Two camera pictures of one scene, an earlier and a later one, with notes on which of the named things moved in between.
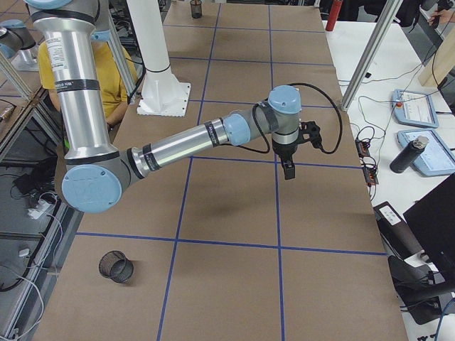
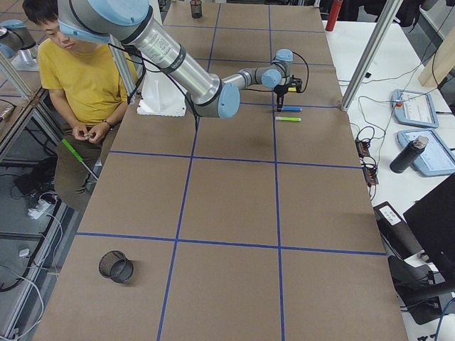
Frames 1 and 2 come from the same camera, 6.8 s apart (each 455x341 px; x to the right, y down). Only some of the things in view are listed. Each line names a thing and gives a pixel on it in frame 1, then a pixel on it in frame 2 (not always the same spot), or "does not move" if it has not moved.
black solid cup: (196, 8) does not move
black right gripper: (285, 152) -> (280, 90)
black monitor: (431, 221) does not move
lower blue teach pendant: (436, 159) does not move
